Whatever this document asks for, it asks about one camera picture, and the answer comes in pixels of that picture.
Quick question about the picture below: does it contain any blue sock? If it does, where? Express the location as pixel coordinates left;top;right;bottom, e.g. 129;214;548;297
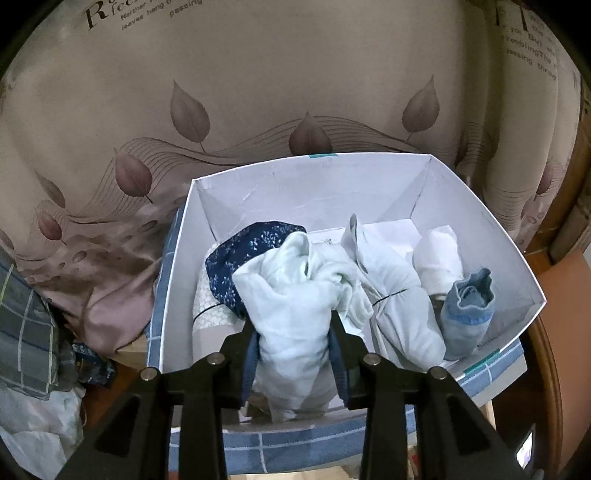
438;268;495;361

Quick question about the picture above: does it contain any dark blue printed bag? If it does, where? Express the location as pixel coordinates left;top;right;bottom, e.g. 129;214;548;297
71;342;116;387

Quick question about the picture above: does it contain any pale mint underwear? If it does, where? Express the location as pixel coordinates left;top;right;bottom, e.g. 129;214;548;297
231;231;372;423

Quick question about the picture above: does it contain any white plastic bag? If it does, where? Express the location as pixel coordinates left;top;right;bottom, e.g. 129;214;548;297
0;383;86;467

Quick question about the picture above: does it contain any pale grey banded underwear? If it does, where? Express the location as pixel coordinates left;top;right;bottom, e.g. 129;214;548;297
342;213;446;370

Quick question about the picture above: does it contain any leaf print curtain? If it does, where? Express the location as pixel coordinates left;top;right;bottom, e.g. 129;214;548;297
0;0;591;361

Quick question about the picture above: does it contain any blue checked cloth cover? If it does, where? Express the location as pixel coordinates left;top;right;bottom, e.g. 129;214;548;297
147;208;527;476

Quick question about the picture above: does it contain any brown wooden chair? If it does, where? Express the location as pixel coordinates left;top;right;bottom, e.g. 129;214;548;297
522;251;571;467

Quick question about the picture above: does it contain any white cardboard box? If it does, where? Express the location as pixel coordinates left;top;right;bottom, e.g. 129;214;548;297
159;154;547;421

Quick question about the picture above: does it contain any white sock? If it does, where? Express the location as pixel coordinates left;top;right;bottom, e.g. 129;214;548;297
412;225;464;296

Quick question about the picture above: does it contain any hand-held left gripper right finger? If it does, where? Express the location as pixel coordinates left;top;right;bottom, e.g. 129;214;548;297
328;311;527;480

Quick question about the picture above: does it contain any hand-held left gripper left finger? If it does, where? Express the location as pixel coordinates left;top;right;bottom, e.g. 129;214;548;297
60;318;259;480

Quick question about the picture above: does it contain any brown cardboard box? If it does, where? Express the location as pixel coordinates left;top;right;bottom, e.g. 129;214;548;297
113;337;160;370

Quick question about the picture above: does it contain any navy floral underwear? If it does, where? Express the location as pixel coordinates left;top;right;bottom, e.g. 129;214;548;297
204;220;308;319

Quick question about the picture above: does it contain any grey plaid cloth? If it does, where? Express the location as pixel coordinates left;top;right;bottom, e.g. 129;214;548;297
0;263;63;400

